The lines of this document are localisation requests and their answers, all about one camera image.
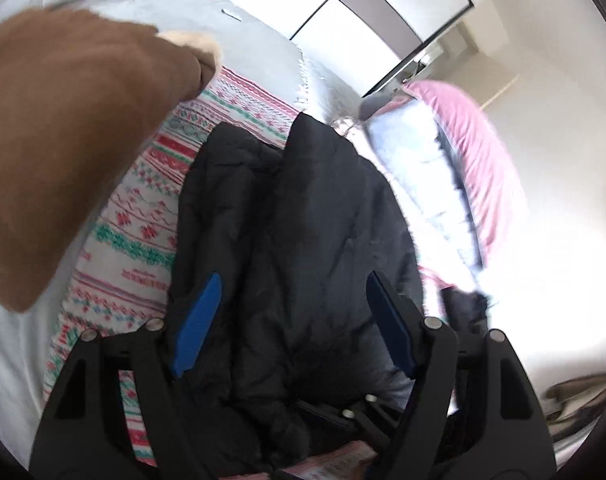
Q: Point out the patterned red green blanket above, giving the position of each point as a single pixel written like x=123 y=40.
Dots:
x=138 y=240

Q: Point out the white bedding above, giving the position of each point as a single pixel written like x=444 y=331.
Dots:
x=13 y=360

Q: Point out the brown garment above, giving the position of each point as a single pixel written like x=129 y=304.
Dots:
x=73 y=135

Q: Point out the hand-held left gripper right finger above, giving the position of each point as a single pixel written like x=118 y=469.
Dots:
x=390 y=325

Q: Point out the white sliding door wardrobe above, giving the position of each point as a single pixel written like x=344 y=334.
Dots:
x=363 y=15

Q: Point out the white remote control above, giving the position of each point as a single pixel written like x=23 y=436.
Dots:
x=231 y=14

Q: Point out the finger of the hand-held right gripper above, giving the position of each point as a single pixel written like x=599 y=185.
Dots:
x=350 y=415

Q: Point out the bed with grey sheet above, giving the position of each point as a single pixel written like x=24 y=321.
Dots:
x=263 y=40

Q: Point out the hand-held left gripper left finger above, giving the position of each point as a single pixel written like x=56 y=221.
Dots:
x=198 y=325

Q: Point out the black puffy jacket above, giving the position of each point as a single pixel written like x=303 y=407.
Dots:
x=463 y=310

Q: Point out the black collared quilted jacket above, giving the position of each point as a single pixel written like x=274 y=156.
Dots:
x=283 y=240

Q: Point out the pink velvet pillow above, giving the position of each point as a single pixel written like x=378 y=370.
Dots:
x=478 y=160

